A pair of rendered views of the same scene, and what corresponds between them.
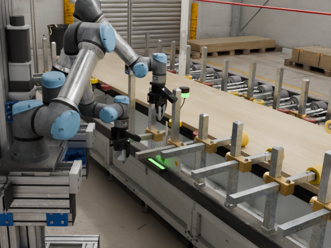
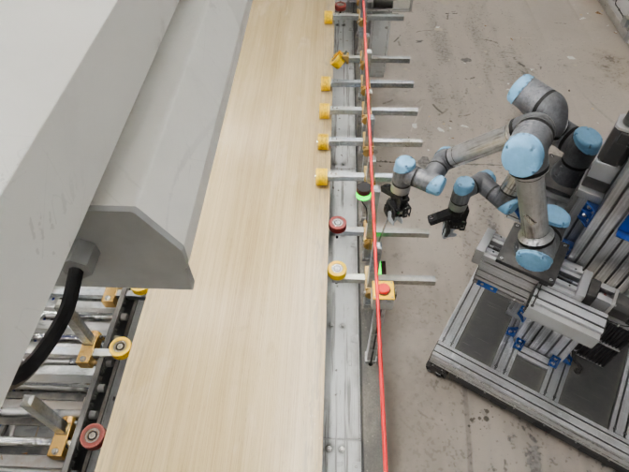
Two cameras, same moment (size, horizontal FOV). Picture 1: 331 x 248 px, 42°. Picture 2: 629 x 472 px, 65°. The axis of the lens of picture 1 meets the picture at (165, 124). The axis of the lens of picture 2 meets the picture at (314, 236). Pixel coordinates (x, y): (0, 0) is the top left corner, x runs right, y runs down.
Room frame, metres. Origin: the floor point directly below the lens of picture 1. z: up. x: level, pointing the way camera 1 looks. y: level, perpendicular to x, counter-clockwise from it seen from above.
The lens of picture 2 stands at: (3.56, 0.55, 2.58)
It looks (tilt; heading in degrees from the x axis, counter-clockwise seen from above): 51 degrees down; 216
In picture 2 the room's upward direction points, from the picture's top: 1 degrees counter-clockwise
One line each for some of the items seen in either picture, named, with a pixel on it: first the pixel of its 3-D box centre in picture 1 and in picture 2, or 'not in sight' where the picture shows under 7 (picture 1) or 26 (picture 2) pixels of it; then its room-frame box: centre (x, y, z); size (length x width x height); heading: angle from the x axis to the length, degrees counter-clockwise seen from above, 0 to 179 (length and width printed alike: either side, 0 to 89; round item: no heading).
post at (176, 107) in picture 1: (175, 130); (371, 226); (2.30, -0.06, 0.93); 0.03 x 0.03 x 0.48; 33
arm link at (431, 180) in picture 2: (140, 64); (431, 179); (2.27, 0.14, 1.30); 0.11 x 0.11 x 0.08; 3
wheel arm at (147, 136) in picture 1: (147, 137); (383, 279); (2.45, 0.10, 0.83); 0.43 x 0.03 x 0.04; 123
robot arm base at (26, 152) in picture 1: (30, 144); (572, 168); (1.63, 0.54, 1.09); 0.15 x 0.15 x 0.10
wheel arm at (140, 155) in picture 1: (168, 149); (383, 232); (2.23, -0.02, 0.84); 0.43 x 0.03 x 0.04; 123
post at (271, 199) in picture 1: (271, 198); (365, 127); (1.67, -0.47, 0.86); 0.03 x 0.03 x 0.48; 33
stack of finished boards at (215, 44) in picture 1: (229, 43); not in sight; (10.70, -1.48, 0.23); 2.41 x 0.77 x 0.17; 125
